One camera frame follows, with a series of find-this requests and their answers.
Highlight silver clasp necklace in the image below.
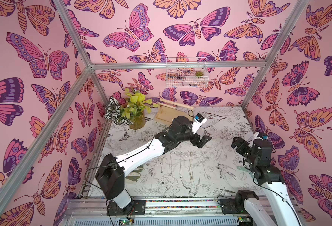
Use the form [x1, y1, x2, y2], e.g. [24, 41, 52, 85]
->
[202, 152, 211, 180]

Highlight teal plastic paddle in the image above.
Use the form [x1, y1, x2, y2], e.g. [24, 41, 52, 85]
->
[237, 166, 253, 177]

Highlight green potted plant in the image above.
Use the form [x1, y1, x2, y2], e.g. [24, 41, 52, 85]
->
[104, 88, 159, 130]

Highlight white wire wall basket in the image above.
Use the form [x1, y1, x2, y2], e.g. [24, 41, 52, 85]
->
[165, 61, 209, 89]

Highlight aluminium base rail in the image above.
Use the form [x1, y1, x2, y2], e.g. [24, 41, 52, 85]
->
[60, 195, 299, 226]

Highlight small succulent in basket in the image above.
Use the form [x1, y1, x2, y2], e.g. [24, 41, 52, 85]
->
[195, 71, 204, 77]

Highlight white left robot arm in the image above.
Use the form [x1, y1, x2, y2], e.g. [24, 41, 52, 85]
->
[95, 114, 212, 210]

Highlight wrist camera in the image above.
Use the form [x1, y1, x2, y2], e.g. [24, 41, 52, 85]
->
[253, 132, 269, 140]
[191, 113, 207, 134]

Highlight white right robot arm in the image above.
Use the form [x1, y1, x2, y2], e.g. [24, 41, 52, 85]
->
[231, 132, 301, 226]

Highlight wooden jewelry display stand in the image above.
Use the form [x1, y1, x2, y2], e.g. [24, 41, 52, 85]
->
[154, 98, 194, 126]

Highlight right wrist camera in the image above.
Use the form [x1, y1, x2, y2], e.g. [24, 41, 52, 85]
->
[253, 132, 269, 140]

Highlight gold chain necklace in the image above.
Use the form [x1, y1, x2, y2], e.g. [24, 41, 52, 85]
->
[187, 153, 193, 183]

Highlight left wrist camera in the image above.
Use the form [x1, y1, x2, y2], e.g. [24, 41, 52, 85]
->
[191, 113, 207, 134]

